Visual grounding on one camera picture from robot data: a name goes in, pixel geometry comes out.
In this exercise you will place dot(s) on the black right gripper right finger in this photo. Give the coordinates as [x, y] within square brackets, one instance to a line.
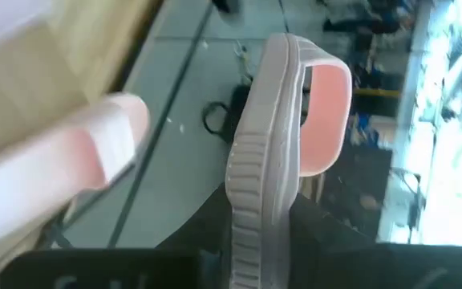
[315, 233]

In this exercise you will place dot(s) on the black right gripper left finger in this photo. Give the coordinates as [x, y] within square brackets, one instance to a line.
[215, 233]

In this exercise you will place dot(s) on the pink rubber slide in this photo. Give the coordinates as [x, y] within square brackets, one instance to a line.
[263, 160]
[34, 180]

